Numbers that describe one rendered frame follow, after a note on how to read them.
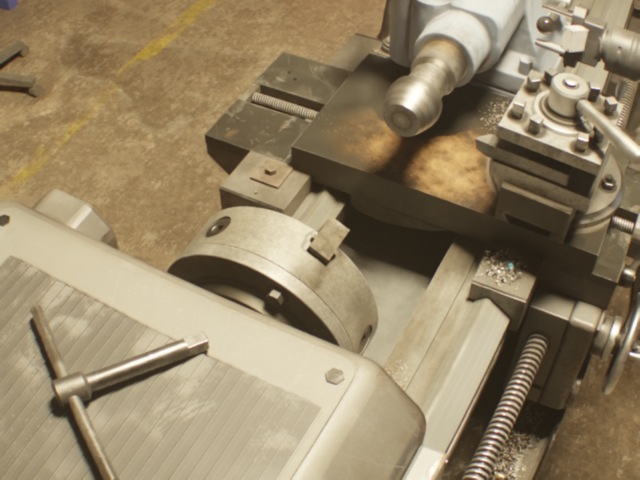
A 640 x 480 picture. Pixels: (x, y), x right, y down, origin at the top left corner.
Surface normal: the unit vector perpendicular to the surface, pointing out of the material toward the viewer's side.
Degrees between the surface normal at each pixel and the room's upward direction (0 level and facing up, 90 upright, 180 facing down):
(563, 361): 90
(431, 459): 0
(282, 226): 4
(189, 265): 90
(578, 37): 83
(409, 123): 90
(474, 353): 36
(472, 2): 0
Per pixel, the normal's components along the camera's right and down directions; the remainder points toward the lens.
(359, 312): 0.82, 0.00
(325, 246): 0.41, -0.48
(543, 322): -0.45, 0.63
